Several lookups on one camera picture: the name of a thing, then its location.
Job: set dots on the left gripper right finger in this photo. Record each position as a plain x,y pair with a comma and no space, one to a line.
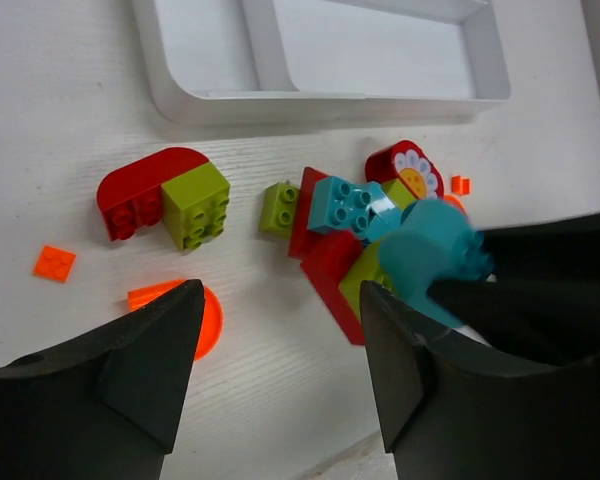
452,408

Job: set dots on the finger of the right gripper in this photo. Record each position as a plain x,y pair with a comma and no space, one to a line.
555,323
563,250

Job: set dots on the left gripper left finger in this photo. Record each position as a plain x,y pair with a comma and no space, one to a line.
106,404

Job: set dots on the teal rounded lego brick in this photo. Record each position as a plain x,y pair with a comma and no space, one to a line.
434,241

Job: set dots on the red slope lego brick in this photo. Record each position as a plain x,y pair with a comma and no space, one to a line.
325,259

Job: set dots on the red arch lego brick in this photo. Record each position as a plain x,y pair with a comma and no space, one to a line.
129,197

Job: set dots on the green square lego brick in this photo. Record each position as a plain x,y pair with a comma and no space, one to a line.
195,206

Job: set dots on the teal square lego brick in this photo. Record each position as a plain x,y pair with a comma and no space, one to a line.
364,210

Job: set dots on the small green lego brick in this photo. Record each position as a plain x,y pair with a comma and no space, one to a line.
279,210

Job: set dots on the orange round lego left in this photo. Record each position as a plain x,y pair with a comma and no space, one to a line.
213,317

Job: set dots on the orange round lego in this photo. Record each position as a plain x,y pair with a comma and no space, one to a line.
213,317
455,202

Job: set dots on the tiny orange lego piece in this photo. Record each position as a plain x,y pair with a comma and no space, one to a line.
460,185

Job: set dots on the orange round lego right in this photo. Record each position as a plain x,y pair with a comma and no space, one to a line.
455,202

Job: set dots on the small orange flat plate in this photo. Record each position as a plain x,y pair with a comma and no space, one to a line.
54,264

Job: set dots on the green lego under flower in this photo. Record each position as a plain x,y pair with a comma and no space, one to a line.
401,196

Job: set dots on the red flower lego brick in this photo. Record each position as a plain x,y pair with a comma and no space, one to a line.
406,161

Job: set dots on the white compartment tray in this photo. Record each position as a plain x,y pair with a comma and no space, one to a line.
265,62

